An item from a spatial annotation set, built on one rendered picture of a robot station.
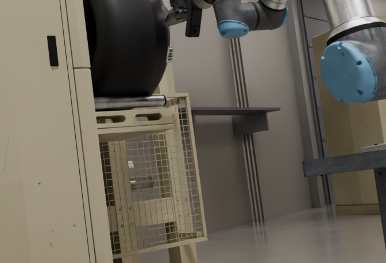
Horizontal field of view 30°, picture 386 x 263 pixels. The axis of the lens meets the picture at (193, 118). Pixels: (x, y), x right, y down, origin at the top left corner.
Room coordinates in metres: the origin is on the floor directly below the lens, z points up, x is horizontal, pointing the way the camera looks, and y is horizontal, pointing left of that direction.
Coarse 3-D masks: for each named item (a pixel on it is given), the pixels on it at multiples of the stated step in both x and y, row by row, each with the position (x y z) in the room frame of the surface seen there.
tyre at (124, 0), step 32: (96, 0) 2.48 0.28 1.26; (128, 0) 2.50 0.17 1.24; (160, 0) 2.60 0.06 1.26; (96, 32) 2.49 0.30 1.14; (128, 32) 2.48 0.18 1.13; (160, 32) 2.56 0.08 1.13; (96, 64) 2.52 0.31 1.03; (128, 64) 2.51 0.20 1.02; (160, 64) 2.60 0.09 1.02; (96, 96) 2.58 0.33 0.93
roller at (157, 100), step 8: (104, 96) 2.55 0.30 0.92; (112, 96) 2.57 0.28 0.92; (120, 96) 2.58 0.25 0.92; (128, 96) 2.60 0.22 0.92; (136, 96) 2.62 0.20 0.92; (144, 96) 2.65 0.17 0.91; (152, 96) 2.67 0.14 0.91; (160, 96) 2.69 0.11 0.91; (96, 104) 2.51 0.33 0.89; (104, 104) 2.53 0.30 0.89; (112, 104) 2.55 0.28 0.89; (120, 104) 2.57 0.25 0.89; (128, 104) 2.59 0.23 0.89; (136, 104) 2.62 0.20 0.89; (144, 104) 2.64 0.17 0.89; (152, 104) 2.66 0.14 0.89; (160, 104) 2.69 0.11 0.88
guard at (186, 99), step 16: (176, 96) 3.35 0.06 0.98; (192, 128) 3.39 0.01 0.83; (112, 144) 3.11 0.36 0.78; (192, 144) 3.38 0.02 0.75; (144, 160) 3.21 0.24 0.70; (160, 160) 3.27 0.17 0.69; (192, 160) 3.39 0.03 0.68; (192, 208) 3.36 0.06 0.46; (176, 240) 3.29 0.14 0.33; (192, 240) 3.34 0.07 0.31
